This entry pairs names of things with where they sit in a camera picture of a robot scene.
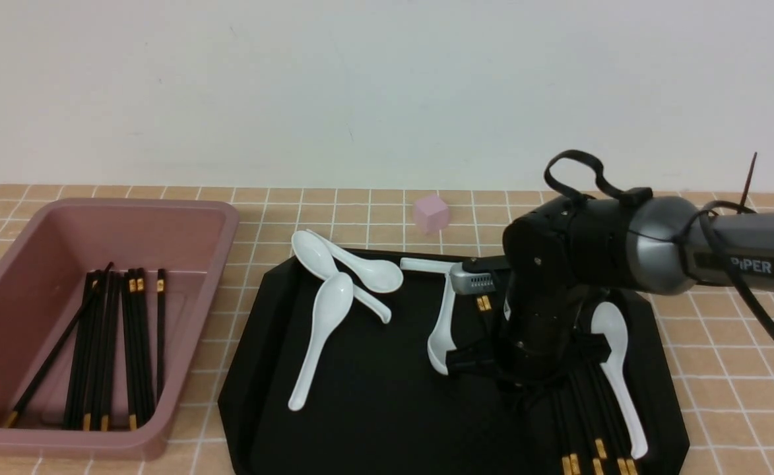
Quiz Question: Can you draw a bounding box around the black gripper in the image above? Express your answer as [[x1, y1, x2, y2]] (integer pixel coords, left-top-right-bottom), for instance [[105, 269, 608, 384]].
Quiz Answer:
[[446, 274, 611, 412]]

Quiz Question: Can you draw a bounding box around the black chopstick gold band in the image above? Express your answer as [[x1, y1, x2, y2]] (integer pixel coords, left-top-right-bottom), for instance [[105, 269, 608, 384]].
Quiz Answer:
[[477, 295, 495, 330], [475, 295, 492, 332]]

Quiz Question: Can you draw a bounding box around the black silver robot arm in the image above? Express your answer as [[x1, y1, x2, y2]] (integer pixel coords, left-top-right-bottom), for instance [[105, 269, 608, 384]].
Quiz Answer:
[[444, 195, 774, 386]]

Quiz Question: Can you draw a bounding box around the white spoon centre vertical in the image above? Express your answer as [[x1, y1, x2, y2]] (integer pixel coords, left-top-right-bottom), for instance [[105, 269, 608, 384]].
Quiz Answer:
[[427, 273, 456, 376]]

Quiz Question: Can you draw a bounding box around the white spoon right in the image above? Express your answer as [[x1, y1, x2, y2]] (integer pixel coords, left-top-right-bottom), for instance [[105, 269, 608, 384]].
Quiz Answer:
[[590, 301, 649, 460]]

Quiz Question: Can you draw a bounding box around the black octagonal tray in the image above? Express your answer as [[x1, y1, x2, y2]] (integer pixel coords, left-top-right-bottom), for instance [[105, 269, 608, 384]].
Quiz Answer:
[[218, 258, 690, 474]]

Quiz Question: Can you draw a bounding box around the white spoon top centre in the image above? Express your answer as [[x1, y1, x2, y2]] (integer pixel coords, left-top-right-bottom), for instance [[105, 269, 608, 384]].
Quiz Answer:
[[400, 257, 454, 274]]

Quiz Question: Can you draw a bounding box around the white spoon upper left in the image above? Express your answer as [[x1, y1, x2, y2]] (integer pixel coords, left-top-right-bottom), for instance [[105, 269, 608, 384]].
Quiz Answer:
[[306, 229, 404, 294]]

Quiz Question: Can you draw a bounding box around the pink cube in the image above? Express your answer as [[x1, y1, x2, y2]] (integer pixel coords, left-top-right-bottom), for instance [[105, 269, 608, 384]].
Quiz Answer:
[[413, 193, 452, 234]]

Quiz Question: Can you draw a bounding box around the white spoon long left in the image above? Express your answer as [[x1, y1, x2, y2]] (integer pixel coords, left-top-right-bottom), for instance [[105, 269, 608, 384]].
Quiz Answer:
[[288, 272, 354, 412]]

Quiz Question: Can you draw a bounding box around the white spoon far left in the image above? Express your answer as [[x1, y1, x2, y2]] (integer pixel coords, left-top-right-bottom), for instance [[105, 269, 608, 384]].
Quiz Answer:
[[291, 230, 392, 325]]

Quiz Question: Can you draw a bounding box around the diagonal black chopstick in bin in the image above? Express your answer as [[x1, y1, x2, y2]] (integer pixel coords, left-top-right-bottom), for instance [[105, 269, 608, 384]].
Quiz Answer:
[[3, 261, 114, 429]]

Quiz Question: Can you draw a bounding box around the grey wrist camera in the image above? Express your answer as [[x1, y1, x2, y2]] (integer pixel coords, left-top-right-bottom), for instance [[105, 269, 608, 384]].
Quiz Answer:
[[448, 256, 510, 296]]

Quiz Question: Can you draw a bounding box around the black cable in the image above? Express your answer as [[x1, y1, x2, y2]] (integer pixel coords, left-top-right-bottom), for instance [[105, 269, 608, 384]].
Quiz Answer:
[[544, 150, 774, 383]]

